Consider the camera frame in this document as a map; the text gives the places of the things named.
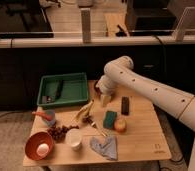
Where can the yellow soft gripper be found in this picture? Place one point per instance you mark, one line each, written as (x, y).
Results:
(105, 99)

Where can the yellow banana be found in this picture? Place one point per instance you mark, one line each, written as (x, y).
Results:
(84, 110)

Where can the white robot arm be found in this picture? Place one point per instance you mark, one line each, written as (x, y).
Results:
(177, 103)

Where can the purple bowl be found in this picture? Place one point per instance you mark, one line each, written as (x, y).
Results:
(96, 88)

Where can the red bowl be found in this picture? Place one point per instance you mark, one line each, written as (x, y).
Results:
(34, 141)

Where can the green sponge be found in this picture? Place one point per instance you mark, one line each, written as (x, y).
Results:
(109, 119)

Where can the gold fork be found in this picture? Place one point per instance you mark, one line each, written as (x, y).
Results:
(94, 125)

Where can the red yellow apple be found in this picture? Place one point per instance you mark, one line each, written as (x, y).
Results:
(120, 125)

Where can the green plastic tray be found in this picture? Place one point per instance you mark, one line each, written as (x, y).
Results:
(65, 90)

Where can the blue cloth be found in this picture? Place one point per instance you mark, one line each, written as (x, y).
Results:
(107, 149)

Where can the white cup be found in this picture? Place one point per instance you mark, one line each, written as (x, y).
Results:
(74, 138)

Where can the small dark object in tray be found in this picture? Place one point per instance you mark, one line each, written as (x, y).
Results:
(46, 99)

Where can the small grey blue cup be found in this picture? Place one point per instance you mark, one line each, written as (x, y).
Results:
(52, 121)

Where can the dark grape bunch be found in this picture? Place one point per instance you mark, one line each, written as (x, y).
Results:
(59, 133)

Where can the white egg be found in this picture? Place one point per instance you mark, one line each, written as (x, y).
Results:
(42, 149)

